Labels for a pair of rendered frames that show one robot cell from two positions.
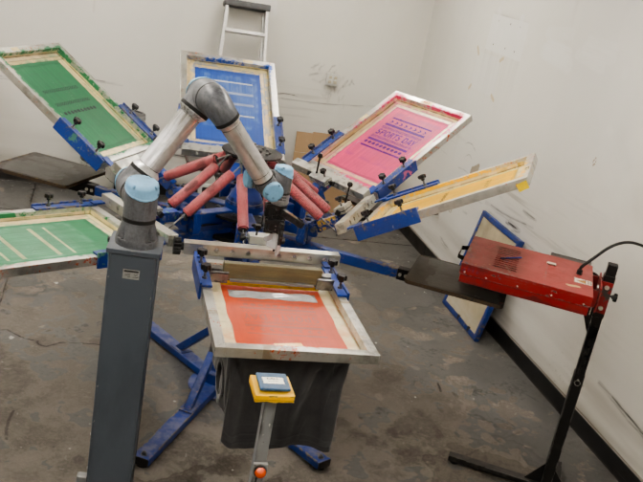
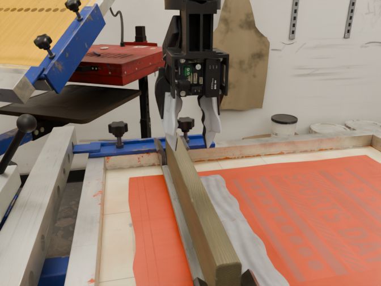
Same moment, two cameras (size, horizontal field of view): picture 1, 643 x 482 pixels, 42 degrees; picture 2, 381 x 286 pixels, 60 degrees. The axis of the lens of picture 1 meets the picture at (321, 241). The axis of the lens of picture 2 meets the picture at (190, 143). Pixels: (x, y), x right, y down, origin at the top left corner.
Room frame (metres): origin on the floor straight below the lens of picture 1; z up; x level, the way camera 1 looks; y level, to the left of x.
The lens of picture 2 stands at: (3.13, 0.64, 1.31)
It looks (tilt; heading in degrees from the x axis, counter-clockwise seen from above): 23 degrees down; 275
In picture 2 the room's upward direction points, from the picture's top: straight up
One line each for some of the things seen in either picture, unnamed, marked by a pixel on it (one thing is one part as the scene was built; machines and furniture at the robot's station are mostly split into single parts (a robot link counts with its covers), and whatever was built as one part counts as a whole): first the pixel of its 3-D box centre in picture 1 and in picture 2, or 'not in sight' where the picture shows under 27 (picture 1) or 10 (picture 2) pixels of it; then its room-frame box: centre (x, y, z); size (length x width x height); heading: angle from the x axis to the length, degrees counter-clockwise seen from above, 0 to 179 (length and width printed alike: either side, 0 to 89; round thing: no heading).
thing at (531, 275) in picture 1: (530, 274); (111, 61); (3.65, -0.97, 1.06); 0.61 x 0.46 x 0.12; 76
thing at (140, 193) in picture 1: (141, 197); not in sight; (2.79, 0.65, 1.37); 0.13 x 0.12 x 0.14; 27
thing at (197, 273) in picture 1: (201, 275); not in sight; (3.12, 0.45, 0.98); 0.30 x 0.05 x 0.07; 16
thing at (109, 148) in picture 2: (334, 285); (153, 154); (3.28, -0.09, 0.98); 0.30 x 0.05 x 0.07; 16
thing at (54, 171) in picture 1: (121, 195); not in sight; (4.14, 1.06, 0.91); 1.34 x 0.40 x 0.08; 76
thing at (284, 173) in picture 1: (281, 179); not in sight; (3.16, 0.20, 1.42); 0.09 x 0.08 x 0.11; 117
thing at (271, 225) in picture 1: (275, 217); (193, 49); (3.16, 0.20, 1.26); 0.09 x 0.08 x 0.12; 106
